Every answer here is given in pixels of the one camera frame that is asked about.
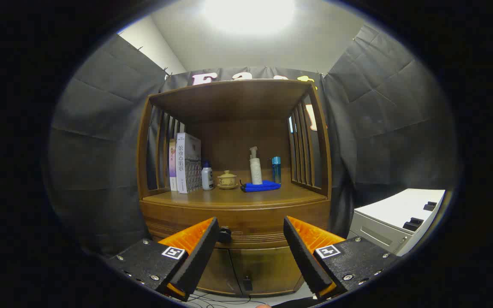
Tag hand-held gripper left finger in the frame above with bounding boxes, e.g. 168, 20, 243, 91
107, 216, 220, 302

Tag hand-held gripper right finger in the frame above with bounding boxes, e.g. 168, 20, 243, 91
283, 216, 401, 300

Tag wooden drawer with black knob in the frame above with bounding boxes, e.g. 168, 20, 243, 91
140, 201, 331, 249

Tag wooden cabinet door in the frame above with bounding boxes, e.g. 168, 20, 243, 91
197, 247, 235, 296
229, 247, 305, 296

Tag wooden countertop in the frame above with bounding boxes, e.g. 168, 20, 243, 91
142, 169, 328, 209

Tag white grey drawer unit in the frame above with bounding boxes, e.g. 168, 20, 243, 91
347, 189, 446, 256

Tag brown wooden cabinet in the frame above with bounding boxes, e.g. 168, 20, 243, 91
136, 79, 332, 296

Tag white bottle with blue cap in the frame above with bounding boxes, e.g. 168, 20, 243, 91
202, 161, 214, 191

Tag beige lidded teacup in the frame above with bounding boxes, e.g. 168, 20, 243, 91
217, 170, 239, 190

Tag blue folded cloth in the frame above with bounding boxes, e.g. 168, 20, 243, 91
241, 180, 281, 193

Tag thick white book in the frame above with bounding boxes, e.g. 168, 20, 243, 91
176, 133, 202, 194

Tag thin purple book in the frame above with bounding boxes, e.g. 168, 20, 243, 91
169, 139, 178, 191

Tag white pump bottle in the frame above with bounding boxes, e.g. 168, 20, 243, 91
249, 147, 263, 185

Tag black backdrop cloth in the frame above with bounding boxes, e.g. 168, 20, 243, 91
49, 24, 459, 257

